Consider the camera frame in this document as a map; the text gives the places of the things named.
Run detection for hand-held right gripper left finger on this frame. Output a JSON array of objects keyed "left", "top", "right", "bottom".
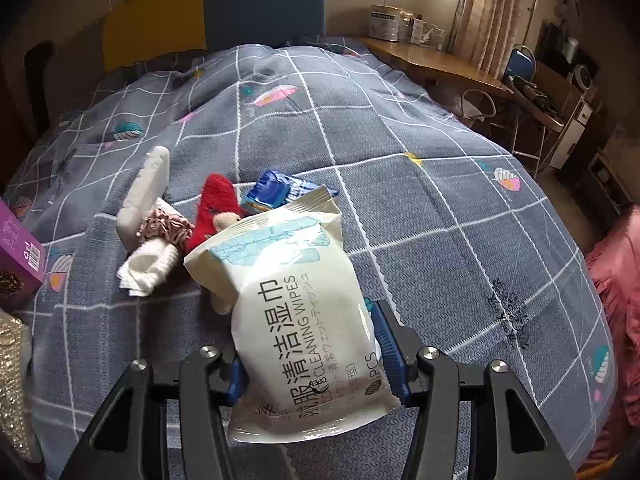
[{"left": 59, "top": 344, "right": 250, "bottom": 480}]

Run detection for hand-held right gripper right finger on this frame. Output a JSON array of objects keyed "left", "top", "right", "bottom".
[{"left": 369, "top": 299, "right": 578, "bottom": 480}]

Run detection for white wet wipes pack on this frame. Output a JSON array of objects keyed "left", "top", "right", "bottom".
[{"left": 184, "top": 197, "right": 403, "bottom": 445}]

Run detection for pink scrunchie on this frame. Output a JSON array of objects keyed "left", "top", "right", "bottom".
[{"left": 135, "top": 208, "right": 193, "bottom": 251}]

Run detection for red plush doll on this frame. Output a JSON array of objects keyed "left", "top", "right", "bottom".
[{"left": 186, "top": 174, "right": 251, "bottom": 261}]

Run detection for grey checked blanket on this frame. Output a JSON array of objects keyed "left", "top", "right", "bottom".
[{"left": 2, "top": 42, "right": 618, "bottom": 480}]

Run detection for blue snack packet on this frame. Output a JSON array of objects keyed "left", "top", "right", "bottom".
[{"left": 240, "top": 169, "right": 337, "bottom": 217}]

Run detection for gold embossed tissue box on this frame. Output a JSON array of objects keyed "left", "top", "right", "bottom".
[{"left": 0, "top": 307, "right": 43, "bottom": 463}]

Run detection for pink quilted garment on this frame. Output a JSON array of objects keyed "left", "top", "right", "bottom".
[{"left": 582, "top": 205, "right": 640, "bottom": 476}]

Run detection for purple cardboard box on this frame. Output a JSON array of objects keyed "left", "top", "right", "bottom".
[{"left": 0, "top": 197, "right": 47, "bottom": 311}]

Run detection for white cabinet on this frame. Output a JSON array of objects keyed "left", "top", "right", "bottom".
[{"left": 547, "top": 100, "right": 598, "bottom": 171}]

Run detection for cluttered folding table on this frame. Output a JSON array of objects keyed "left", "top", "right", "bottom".
[{"left": 502, "top": 74, "right": 568, "bottom": 133}]

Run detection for wooden desk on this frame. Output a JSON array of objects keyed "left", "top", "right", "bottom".
[{"left": 360, "top": 36, "right": 513, "bottom": 98}]

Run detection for blue chair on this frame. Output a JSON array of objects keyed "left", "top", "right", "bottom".
[{"left": 502, "top": 45, "right": 537, "bottom": 81}]

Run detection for white boxes on desk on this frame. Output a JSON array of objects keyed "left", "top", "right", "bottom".
[{"left": 370, "top": 4, "right": 408, "bottom": 42}]

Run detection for white round device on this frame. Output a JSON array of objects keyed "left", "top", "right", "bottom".
[{"left": 572, "top": 62, "right": 598, "bottom": 91}]

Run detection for pink striped curtain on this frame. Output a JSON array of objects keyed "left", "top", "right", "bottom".
[{"left": 452, "top": 0, "right": 538, "bottom": 81}]

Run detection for grey yellow blue headboard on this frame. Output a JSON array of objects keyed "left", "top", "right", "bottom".
[{"left": 102, "top": 0, "right": 326, "bottom": 68}]

